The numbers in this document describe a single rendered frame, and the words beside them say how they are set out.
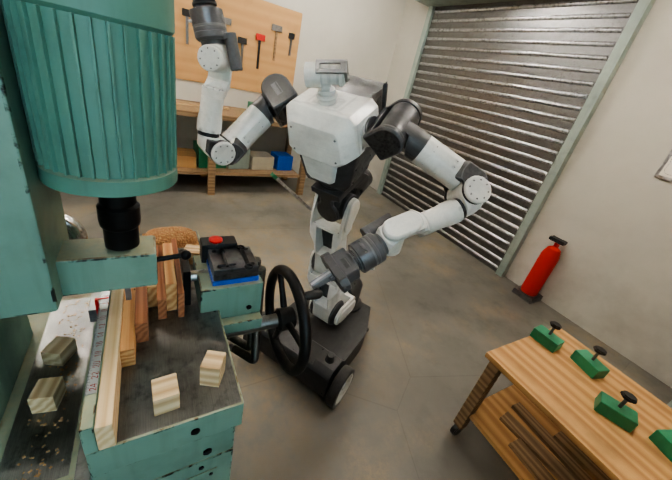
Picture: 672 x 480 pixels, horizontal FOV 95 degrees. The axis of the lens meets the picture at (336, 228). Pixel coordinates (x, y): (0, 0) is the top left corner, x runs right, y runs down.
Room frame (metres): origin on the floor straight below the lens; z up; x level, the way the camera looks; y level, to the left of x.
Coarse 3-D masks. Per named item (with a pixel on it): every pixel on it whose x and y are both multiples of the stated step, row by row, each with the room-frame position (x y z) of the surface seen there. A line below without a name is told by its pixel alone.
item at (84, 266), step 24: (72, 240) 0.42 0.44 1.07; (96, 240) 0.44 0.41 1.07; (144, 240) 0.47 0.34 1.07; (72, 264) 0.37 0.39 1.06; (96, 264) 0.39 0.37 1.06; (120, 264) 0.41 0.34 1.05; (144, 264) 0.43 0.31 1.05; (72, 288) 0.37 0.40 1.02; (96, 288) 0.39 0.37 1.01; (120, 288) 0.41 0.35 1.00
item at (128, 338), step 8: (128, 304) 0.43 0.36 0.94; (128, 312) 0.42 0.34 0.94; (128, 320) 0.40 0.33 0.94; (128, 328) 0.38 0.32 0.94; (128, 336) 0.37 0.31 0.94; (120, 344) 0.35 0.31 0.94; (128, 344) 0.35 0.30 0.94; (120, 352) 0.34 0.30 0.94; (128, 352) 0.34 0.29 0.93; (128, 360) 0.34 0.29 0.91
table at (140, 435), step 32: (192, 288) 0.56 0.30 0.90; (160, 320) 0.45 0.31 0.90; (192, 320) 0.47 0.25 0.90; (224, 320) 0.52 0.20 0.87; (256, 320) 0.54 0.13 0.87; (160, 352) 0.38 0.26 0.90; (192, 352) 0.40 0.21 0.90; (128, 384) 0.31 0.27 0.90; (192, 384) 0.34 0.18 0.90; (224, 384) 0.35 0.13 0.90; (128, 416) 0.27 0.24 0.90; (160, 416) 0.28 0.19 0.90; (192, 416) 0.29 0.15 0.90; (224, 416) 0.31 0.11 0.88; (128, 448) 0.23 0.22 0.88; (160, 448) 0.26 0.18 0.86
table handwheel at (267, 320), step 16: (272, 272) 0.70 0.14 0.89; (288, 272) 0.64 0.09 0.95; (272, 288) 0.73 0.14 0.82; (272, 304) 0.72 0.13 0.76; (304, 304) 0.56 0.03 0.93; (272, 320) 0.60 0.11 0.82; (288, 320) 0.61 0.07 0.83; (304, 320) 0.54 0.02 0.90; (272, 336) 0.66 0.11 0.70; (304, 336) 0.52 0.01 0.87; (304, 352) 0.51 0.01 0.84; (288, 368) 0.55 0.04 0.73; (304, 368) 0.51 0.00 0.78
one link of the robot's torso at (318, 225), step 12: (348, 204) 1.12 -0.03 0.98; (312, 216) 1.17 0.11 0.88; (348, 216) 1.11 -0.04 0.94; (312, 228) 1.17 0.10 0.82; (324, 228) 1.14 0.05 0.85; (336, 228) 1.16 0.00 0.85; (348, 228) 1.13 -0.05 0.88; (324, 240) 1.22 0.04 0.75; (336, 240) 1.12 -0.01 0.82; (324, 252) 1.20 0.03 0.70; (312, 264) 1.23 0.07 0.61
